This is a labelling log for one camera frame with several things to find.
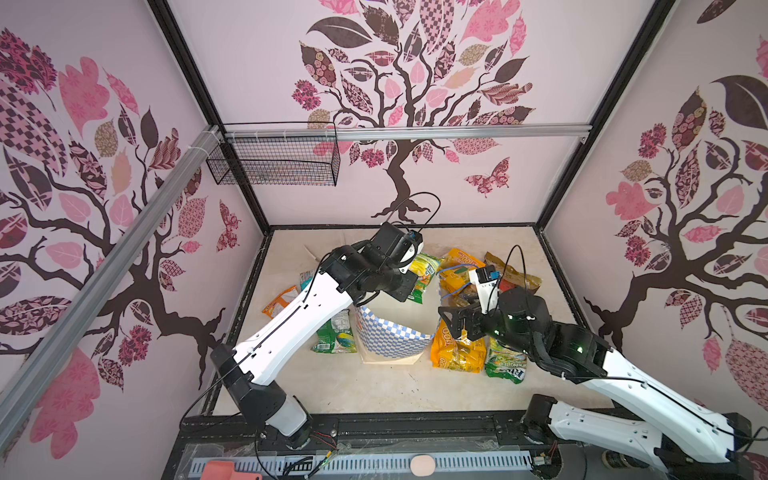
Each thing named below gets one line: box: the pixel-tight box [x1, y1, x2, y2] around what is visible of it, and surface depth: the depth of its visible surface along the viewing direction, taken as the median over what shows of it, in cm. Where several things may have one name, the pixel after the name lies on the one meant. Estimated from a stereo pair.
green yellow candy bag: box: [408, 253, 444, 305], surface depth 70 cm
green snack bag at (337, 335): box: [311, 309, 357, 354], surface depth 88 cm
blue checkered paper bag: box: [350, 305, 434, 365], surface depth 71 cm
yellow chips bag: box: [430, 319, 487, 374], surface depth 83 cm
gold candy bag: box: [484, 251, 543, 294], surface depth 102 cm
